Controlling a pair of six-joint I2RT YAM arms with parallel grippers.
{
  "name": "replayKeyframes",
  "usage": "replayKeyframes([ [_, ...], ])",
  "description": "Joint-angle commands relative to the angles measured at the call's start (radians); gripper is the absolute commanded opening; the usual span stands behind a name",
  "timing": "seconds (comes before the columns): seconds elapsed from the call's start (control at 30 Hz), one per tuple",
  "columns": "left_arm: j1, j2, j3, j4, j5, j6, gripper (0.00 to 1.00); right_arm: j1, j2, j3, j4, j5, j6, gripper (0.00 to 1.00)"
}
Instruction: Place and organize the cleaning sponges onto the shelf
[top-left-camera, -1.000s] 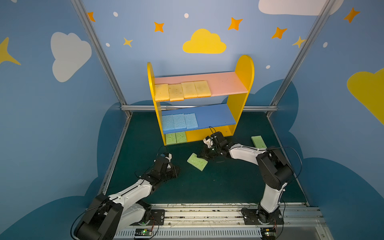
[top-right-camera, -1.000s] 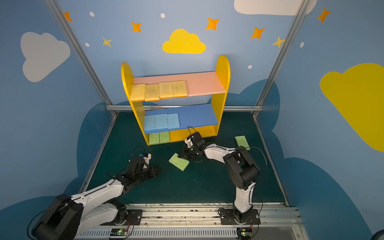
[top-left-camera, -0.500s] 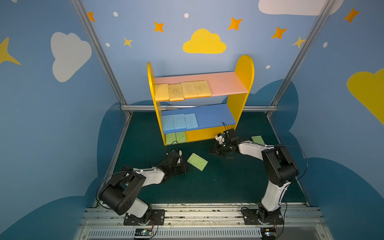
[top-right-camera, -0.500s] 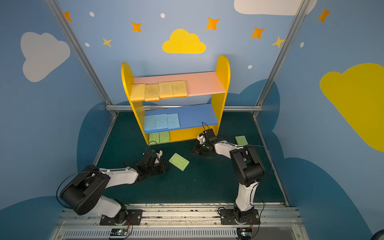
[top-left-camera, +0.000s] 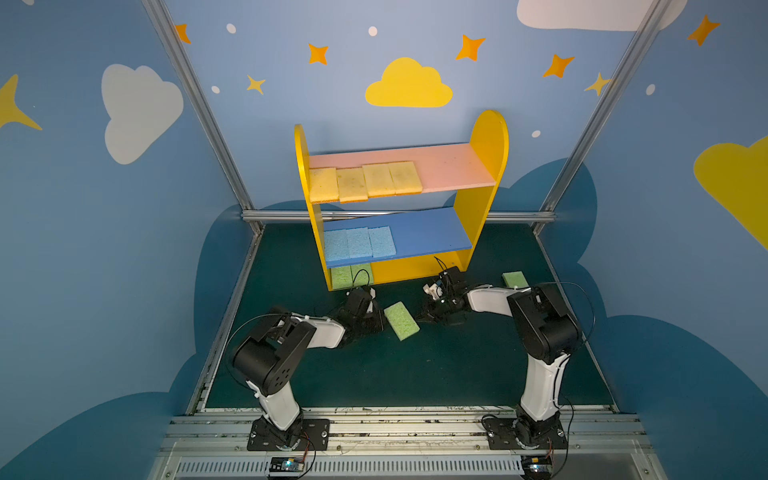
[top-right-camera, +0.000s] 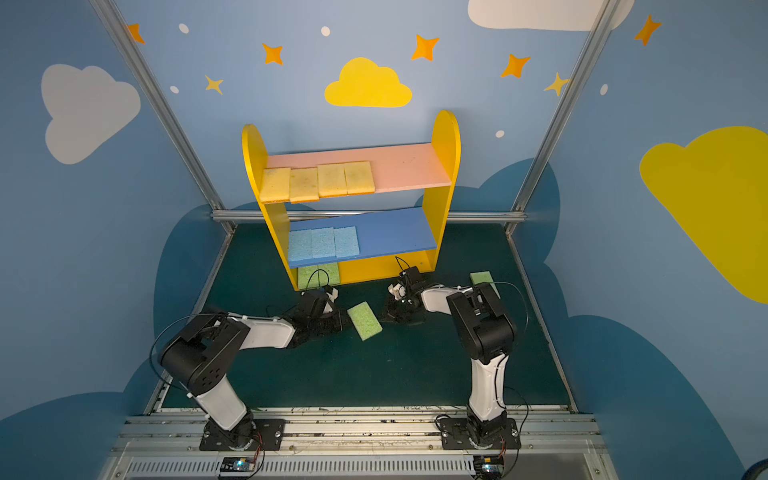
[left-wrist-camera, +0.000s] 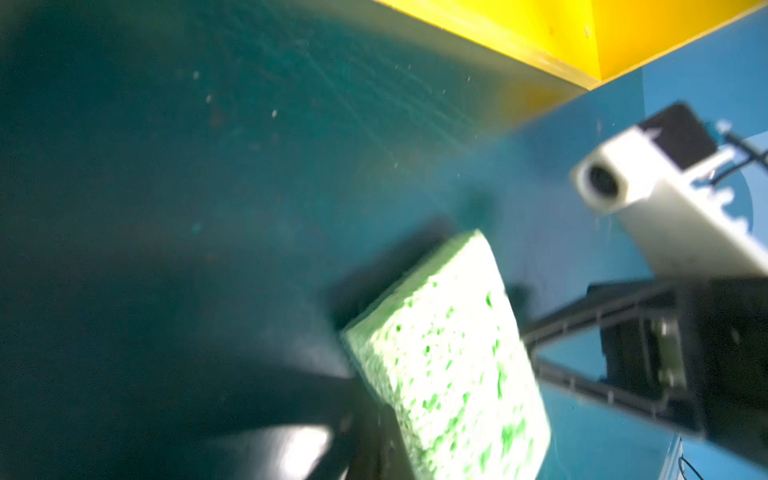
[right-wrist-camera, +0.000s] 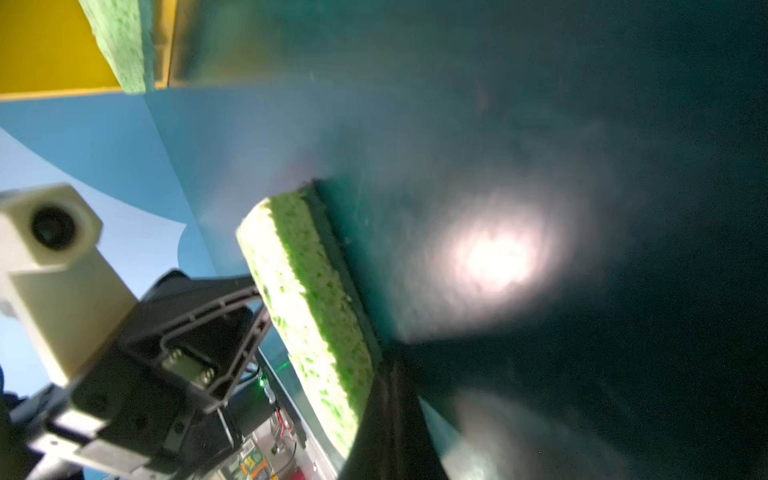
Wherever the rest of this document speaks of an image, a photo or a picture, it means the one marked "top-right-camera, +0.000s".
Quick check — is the aluminium frame post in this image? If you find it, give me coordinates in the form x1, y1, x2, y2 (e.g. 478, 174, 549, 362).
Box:
505, 0, 623, 240
90, 0, 225, 213

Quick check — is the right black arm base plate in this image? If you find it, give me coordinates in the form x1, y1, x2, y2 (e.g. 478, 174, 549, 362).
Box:
435, 415, 521, 450

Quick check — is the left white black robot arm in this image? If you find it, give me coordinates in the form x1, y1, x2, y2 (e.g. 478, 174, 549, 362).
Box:
158, 286, 347, 433

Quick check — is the right green circuit board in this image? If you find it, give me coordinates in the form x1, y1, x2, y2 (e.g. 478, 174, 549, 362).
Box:
472, 456, 505, 480

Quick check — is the blue sponge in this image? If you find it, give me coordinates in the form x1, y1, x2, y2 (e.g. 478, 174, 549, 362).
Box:
310, 228, 336, 259
288, 230, 313, 262
333, 226, 360, 259

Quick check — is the left aluminium frame post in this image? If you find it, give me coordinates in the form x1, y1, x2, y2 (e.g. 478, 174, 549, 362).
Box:
90, 0, 225, 213

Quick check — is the green circuit board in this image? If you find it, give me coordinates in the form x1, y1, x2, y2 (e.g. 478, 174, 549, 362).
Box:
219, 457, 256, 476
472, 456, 505, 480

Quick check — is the green sponge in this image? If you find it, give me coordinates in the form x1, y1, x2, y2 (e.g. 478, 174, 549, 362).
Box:
297, 266, 321, 290
470, 271, 500, 298
347, 302, 383, 341
317, 263, 341, 287

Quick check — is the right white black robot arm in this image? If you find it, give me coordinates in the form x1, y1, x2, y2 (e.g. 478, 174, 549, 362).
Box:
384, 267, 517, 448

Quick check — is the left green circuit board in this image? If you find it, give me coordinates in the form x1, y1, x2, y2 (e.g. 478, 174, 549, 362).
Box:
219, 457, 256, 476

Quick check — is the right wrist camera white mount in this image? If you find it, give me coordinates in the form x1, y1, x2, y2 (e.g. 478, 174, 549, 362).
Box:
387, 283, 408, 301

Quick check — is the yellow sponge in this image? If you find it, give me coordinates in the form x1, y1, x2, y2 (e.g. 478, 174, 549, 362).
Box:
317, 164, 348, 198
343, 161, 376, 195
289, 167, 320, 204
259, 168, 291, 204

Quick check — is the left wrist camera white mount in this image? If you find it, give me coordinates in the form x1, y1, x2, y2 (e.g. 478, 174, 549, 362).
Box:
321, 286, 339, 303

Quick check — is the yellow shelf with coloured boards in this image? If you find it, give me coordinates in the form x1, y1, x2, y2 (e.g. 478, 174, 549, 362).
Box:
242, 110, 462, 290

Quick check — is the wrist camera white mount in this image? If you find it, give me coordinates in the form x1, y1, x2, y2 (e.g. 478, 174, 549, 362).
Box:
321, 286, 339, 303
387, 283, 408, 301

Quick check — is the rear aluminium frame bar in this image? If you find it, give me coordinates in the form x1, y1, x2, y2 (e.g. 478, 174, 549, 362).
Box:
211, 208, 527, 225

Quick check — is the right aluminium frame post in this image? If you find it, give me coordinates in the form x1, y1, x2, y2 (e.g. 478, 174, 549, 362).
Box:
505, 0, 623, 240

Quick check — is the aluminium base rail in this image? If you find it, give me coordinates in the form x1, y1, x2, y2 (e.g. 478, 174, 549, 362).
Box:
99, 406, 618, 479

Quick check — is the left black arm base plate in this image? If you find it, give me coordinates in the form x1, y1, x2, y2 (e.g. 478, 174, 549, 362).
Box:
199, 417, 286, 452

